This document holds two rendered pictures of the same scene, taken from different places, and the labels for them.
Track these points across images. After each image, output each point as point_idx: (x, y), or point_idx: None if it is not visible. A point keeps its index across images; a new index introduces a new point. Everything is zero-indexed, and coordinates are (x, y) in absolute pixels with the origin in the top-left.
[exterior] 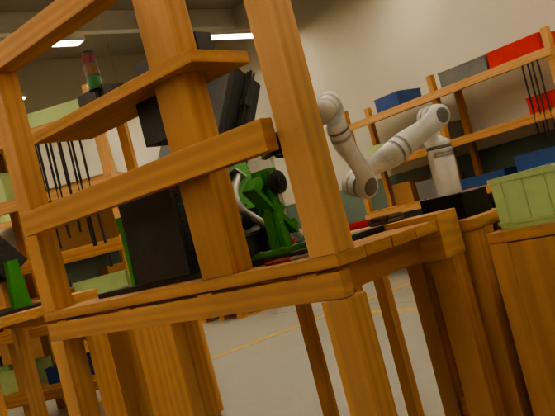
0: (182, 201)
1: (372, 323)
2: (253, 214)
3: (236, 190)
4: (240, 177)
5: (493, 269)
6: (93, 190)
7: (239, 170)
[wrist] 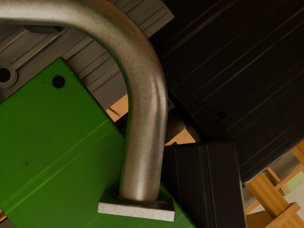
0: (295, 21)
1: None
2: (26, 3)
3: (144, 89)
4: (128, 186)
5: None
6: None
7: (144, 216)
